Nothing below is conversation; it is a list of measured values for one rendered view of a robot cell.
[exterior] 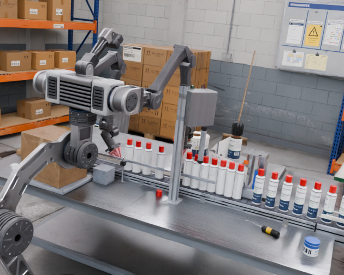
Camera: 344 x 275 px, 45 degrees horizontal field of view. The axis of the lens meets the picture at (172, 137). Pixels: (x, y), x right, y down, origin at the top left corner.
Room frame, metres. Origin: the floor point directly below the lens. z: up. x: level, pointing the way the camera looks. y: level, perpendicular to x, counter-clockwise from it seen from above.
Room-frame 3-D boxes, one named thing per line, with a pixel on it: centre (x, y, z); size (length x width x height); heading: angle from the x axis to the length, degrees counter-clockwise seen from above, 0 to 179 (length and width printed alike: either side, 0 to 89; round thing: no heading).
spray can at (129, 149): (2.47, 0.26, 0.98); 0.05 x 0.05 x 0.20
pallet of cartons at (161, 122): (6.32, 0.19, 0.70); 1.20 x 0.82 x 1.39; 66
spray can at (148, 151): (2.43, 0.14, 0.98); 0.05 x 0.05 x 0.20
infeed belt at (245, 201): (2.34, -0.06, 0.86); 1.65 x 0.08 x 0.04; 67
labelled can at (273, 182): (2.12, -0.58, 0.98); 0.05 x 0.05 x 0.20
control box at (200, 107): (2.22, -0.12, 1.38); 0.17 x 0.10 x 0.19; 122
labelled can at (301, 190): (2.06, -0.71, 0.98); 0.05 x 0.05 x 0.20
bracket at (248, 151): (2.27, -0.49, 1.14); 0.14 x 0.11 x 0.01; 67
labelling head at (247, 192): (2.26, -0.48, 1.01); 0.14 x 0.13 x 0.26; 67
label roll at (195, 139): (2.94, -0.17, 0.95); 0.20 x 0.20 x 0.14
